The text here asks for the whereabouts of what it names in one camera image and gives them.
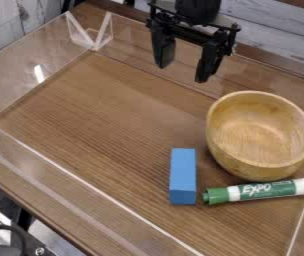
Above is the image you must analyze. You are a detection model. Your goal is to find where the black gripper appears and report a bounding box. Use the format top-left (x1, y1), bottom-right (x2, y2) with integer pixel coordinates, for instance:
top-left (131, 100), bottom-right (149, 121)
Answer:
top-left (147, 0), bottom-right (242, 83)

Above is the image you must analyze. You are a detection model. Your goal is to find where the brown wooden bowl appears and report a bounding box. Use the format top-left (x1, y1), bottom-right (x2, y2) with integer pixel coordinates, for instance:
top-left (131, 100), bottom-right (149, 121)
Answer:
top-left (206, 90), bottom-right (304, 181)

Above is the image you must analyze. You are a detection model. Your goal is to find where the blue rectangular block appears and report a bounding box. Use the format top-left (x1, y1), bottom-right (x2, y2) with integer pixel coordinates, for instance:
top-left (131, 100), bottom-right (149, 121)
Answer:
top-left (169, 148), bottom-right (196, 205)

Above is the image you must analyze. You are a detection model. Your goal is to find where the green Expo marker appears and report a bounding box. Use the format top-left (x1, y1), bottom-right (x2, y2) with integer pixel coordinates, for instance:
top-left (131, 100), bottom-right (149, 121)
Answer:
top-left (203, 178), bottom-right (304, 205)

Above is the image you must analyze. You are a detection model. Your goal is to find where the clear acrylic corner bracket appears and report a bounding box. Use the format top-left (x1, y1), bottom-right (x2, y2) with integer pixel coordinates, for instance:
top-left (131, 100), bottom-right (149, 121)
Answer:
top-left (65, 12), bottom-right (113, 51)

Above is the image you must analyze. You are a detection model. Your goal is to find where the clear acrylic tray wall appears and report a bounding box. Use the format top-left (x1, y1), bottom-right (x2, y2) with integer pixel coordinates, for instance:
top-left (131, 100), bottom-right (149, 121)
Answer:
top-left (0, 129), bottom-right (204, 256)

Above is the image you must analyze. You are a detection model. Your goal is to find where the black cable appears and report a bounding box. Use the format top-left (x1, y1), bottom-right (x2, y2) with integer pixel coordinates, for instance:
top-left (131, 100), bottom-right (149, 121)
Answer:
top-left (0, 223), bottom-right (29, 256)

